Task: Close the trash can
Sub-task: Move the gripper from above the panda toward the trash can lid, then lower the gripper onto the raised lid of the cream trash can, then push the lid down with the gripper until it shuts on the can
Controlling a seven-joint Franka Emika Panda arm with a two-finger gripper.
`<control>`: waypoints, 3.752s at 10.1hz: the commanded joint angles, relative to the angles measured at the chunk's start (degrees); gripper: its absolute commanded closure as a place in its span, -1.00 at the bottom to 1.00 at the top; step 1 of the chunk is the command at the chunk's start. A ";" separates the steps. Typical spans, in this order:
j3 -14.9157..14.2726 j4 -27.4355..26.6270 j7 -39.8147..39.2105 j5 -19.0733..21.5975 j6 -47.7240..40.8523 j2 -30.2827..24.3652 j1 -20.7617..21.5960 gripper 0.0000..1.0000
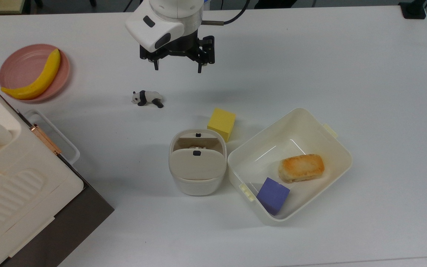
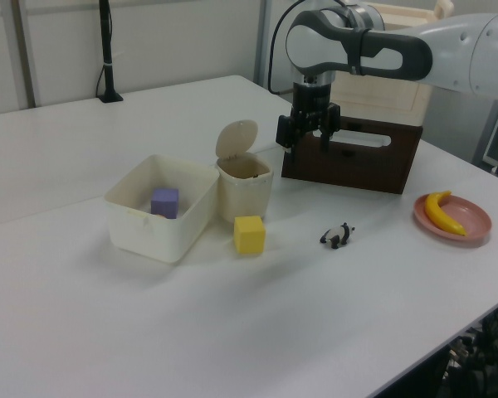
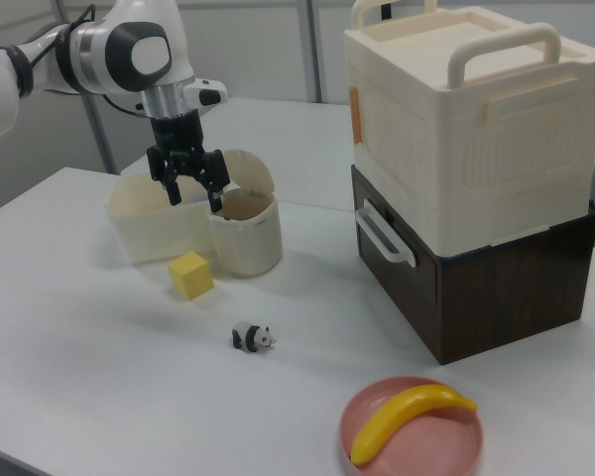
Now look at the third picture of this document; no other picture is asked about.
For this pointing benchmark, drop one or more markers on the yellow plastic banana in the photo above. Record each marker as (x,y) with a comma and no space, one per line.
(401,421)

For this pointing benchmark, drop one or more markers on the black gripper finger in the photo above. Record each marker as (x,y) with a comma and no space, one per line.
(216,179)
(169,181)

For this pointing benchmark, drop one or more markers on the small white trash can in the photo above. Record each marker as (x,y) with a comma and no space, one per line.
(245,223)

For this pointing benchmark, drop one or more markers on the white rectangular plastic bin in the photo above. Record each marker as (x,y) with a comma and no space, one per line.
(151,223)

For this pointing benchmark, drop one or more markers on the toy panda figure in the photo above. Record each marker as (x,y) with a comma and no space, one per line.
(252,336)

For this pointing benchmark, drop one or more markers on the pink plate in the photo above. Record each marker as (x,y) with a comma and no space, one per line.
(421,446)

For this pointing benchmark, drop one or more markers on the cream plastic storage box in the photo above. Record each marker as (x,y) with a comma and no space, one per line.
(466,134)

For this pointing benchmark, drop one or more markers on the yellow foam cube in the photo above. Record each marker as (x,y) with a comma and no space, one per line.
(191,275)

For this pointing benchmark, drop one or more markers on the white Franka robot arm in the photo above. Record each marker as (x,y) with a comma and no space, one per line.
(104,49)

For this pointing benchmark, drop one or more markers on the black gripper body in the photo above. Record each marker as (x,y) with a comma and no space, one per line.
(176,134)

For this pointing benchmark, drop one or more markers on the dark wood drawer box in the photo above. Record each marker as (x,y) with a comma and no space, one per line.
(476,297)

